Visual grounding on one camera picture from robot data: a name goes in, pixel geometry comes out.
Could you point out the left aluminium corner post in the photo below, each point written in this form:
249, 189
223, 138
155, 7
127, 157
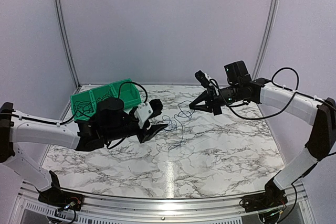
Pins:
65, 43

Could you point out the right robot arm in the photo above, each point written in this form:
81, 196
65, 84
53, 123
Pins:
315, 112

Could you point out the aluminium corner post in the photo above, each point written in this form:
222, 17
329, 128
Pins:
65, 43
266, 37

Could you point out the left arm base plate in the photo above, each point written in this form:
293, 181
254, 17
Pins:
60, 198

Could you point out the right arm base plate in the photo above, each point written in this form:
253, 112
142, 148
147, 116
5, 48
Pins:
270, 198

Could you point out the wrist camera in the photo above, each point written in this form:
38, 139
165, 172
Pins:
205, 80
144, 110

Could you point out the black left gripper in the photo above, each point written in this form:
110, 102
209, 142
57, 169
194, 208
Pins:
147, 134

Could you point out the green bin middle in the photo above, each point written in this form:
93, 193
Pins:
101, 93

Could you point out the green bin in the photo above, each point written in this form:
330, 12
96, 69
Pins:
101, 93
127, 92
82, 106

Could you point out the aluminium front rail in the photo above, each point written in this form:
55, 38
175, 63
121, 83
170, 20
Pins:
113, 209

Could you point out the green bin left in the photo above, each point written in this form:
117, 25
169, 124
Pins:
82, 106

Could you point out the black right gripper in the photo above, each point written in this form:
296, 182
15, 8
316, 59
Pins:
204, 96

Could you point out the green bin right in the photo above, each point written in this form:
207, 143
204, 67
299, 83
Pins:
127, 92

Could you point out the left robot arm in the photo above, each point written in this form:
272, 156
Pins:
106, 122

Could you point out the right aluminium corner post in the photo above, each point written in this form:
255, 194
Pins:
266, 37

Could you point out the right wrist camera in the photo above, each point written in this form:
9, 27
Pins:
205, 80

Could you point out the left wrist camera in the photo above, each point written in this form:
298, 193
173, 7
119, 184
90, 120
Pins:
144, 110

